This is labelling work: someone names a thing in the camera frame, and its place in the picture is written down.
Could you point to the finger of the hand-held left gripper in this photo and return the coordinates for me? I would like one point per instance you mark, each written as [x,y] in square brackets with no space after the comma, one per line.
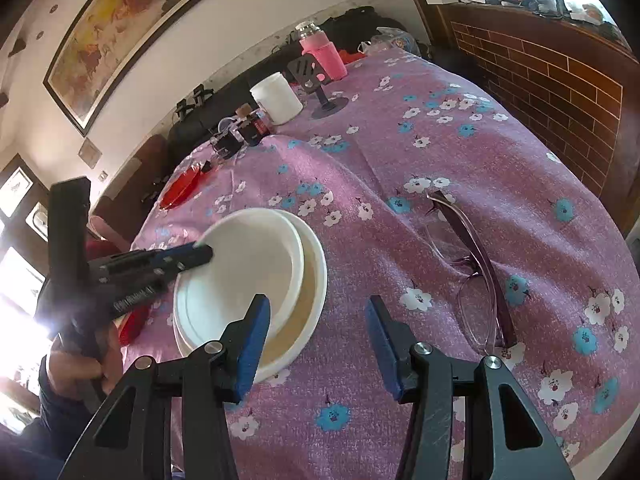
[140,296]
[175,259]

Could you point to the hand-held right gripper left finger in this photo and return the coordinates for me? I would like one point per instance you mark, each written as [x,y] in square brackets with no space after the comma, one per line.
[252,345]

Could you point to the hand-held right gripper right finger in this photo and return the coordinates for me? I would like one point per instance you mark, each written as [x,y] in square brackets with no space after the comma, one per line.
[382,350]

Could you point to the large red gold-rimmed glass plate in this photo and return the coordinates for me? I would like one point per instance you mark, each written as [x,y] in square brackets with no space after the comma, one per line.
[135,325]

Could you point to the white bowl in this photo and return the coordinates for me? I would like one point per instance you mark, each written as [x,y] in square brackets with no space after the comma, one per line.
[245,255]

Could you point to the person's left forearm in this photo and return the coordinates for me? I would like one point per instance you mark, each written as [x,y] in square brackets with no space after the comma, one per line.
[60,425]

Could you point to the person's left hand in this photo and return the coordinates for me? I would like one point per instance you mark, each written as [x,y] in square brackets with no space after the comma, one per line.
[75,366]

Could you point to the wooden glazed door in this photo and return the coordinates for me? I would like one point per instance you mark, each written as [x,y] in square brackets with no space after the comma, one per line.
[22,200]

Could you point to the small red glass plate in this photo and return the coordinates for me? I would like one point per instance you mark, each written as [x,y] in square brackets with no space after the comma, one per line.
[180,187]

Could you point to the brown armchair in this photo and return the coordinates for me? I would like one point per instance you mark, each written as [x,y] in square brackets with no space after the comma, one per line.
[135,175]

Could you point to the purple framed eyeglasses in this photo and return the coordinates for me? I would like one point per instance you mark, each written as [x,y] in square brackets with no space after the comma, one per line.
[482,260]

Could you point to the black jar with cork lid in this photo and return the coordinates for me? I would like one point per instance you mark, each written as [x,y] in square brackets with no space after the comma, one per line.
[252,130]

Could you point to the black sofa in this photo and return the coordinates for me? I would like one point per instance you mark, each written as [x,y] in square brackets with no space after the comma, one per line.
[220,105]

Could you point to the black devices on sofa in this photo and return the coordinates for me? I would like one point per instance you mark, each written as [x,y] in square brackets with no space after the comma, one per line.
[195,99]

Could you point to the white jar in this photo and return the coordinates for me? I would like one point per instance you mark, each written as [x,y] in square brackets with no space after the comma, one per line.
[277,100]

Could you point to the purple floral tablecloth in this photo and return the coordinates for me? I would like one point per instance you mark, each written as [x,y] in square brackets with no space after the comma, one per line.
[450,135]

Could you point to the grey phone stand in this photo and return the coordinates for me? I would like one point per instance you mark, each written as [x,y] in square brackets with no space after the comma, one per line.
[307,67]

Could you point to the pink sleeved bottle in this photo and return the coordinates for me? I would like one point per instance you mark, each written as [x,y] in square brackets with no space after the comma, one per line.
[325,55]

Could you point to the printed plastic bag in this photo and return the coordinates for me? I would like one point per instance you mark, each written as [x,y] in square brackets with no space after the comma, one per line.
[392,39]

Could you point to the wooden brick-pattern partition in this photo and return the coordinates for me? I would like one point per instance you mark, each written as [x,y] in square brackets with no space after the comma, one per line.
[550,85]

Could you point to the framed wall painting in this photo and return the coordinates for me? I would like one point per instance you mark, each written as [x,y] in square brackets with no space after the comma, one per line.
[115,40]

